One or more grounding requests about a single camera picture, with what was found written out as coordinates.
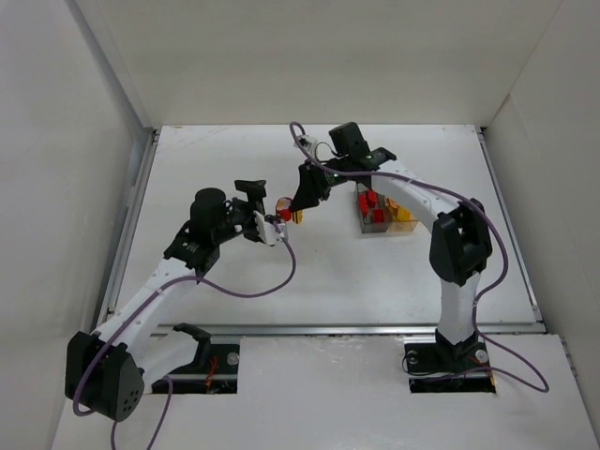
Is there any red cloud print lego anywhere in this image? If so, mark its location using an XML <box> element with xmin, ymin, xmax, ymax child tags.
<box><xmin>276</xmin><ymin>197</ymin><xmax>293</xmax><ymax>222</ymax></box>

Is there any yellow striped sloped lego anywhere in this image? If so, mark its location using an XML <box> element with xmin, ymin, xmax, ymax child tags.
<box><xmin>292</xmin><ymin>211</ymin><xmax>304</xmax><ymax>224</ymax></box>

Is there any red rounded lego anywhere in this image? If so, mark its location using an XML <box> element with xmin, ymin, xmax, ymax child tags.
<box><xmin>365</xmin><ymin>189</ymin><xmax>378</xmax><ymax>208</ymax></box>

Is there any yellow lego brick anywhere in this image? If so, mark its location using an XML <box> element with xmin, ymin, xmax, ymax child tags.
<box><xmin>395</xmin><ymin>207</ymin><xmax>412</xmax><ymax>221</ymax></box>

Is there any red L-shaped lego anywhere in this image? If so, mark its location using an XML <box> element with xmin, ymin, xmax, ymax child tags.
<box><xmin>358</xmin><ymin>193</ymin><xmax>369</xmax><ymax>218</ymax></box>

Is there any small red lego brick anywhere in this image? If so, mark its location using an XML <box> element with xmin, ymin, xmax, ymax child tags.
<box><xmin>370</xmin><ymin>208</ymin><xmax>385</xmax><ymax>223</ymax></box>

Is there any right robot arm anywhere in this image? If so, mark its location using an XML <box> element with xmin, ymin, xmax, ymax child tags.
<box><xmin>289</xmin><ymin>122</ymin><xmax>492</xmax><ymax>360</ymax></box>

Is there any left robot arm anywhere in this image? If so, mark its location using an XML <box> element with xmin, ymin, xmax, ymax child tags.
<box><xmin>65</xmin><ymin>180</ymin><xmax>267</xmax><ymax>422</ymax></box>

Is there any grey transparent container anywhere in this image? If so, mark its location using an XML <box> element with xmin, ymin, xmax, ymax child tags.
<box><xmin>355</xmin><ymin>184</ymin><xmax>392</xmax><ymax>234</ymax></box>

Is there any amber transparent container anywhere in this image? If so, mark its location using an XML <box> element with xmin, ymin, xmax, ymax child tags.
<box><xmin>385</xmin><ymin>197</ymin><xmax>419</xmax><ymax>233</ymax></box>

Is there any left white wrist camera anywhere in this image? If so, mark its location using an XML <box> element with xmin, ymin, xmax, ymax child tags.
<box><xmin>253</xmin><ymin>211</ymin><xmax>289</xmax><ymax>247</ymax></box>

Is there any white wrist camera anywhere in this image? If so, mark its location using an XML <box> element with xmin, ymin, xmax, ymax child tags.
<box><xmin>253</xmin><ymin>211</ymin><xmax>289</xmax><ymax>247</ymax></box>
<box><xmin>298</xmin><ymin>135</ymin><xmax>320</xmax><ymax>158</ymax></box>

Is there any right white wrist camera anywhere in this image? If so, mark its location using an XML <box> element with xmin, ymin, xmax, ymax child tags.
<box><xmin>298</xmin><ymin>135</ymin><xmax>320</xmax><ymax>158</ymax></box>

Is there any aluminium rail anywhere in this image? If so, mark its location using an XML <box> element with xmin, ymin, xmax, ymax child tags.
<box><xmin>101</xmin><ymin>322</ymin><xmax>548</xmax><ymax>339</ymax></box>

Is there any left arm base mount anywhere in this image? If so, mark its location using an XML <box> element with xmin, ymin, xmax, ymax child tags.
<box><xmin>143</xmin><ymin>337</ymin><xmax>241</xmax><ymax>395</ymax></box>

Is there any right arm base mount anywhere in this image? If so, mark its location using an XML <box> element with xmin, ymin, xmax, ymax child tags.
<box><xmin>402</xmin><ymin>342</ymin><xmax>496</xmax><ymax>394</ymax></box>

